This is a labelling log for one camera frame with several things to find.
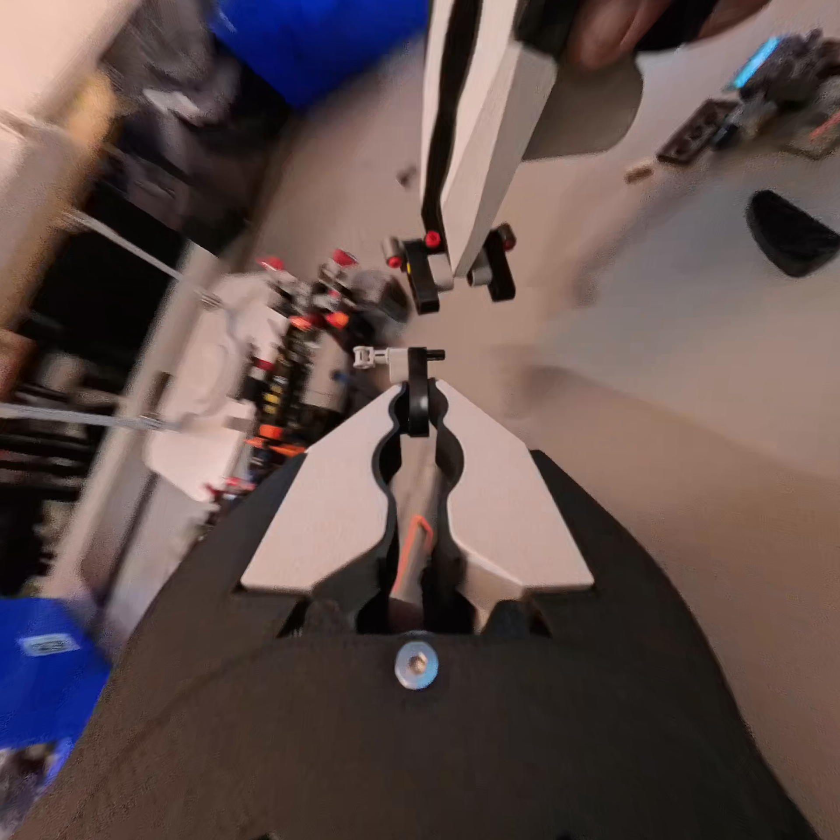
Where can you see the tan lego pin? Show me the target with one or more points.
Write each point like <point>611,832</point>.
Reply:
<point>640,172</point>

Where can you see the black lever lego assembly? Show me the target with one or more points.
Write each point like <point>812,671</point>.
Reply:
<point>418,400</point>

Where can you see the plain blue plastic bin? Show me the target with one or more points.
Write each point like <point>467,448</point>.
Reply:
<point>315,46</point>

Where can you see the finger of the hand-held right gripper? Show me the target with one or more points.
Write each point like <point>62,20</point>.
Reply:
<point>499,118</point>
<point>438,79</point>

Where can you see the black lego assembly red pins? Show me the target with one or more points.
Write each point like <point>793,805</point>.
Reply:
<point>426,289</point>

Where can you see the black lego plate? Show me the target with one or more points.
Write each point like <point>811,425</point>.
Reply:
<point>695,131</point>

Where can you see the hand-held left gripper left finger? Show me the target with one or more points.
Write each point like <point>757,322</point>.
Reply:
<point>321,518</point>

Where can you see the grey lego tile red stripe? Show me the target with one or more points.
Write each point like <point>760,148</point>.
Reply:
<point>817,138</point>

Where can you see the black curved lego panel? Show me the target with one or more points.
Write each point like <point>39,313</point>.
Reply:
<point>787,233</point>

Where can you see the large lego car model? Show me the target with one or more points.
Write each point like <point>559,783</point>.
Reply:
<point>321,374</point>

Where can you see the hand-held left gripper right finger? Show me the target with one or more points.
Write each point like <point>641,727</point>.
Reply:
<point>518,518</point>

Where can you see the person's right hand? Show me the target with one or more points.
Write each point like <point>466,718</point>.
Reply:
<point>610,33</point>

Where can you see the grey lego block assembly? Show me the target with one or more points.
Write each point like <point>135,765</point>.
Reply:
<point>787,72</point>

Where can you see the plastic-wrapped pointed lego panel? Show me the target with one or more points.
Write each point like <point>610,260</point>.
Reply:
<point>413,544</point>

